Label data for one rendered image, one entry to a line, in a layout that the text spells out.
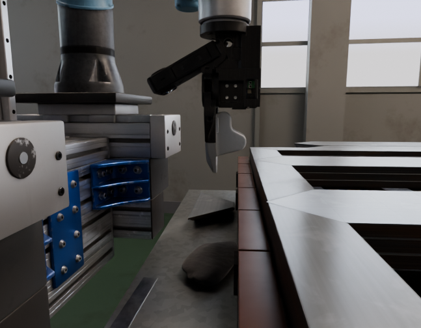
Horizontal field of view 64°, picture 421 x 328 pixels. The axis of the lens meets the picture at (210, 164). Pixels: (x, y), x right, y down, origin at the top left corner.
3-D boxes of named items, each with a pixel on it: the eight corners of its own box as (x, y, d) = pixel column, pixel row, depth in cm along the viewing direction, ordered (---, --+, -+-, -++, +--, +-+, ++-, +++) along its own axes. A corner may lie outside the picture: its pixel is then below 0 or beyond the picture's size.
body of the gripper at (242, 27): (259, 112, 46) (261, 19, 44) (197, 112, 47) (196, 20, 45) (256, 111, 54) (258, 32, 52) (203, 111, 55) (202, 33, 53)
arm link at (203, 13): (195, -14, 44) (201, 4, 53) (195, 22, 45) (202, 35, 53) (252, -16, 44) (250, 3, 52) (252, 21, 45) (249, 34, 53)
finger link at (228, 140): (246, 176, 49) (246, 111, 47) (205, 176, 49) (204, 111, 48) (245, 172, 52) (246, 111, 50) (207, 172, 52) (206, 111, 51)
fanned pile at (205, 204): (235, 196, 128) (235, 186, 128) (233, 233, 90) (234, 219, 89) (202, 196, 129) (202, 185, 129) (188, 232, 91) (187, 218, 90)
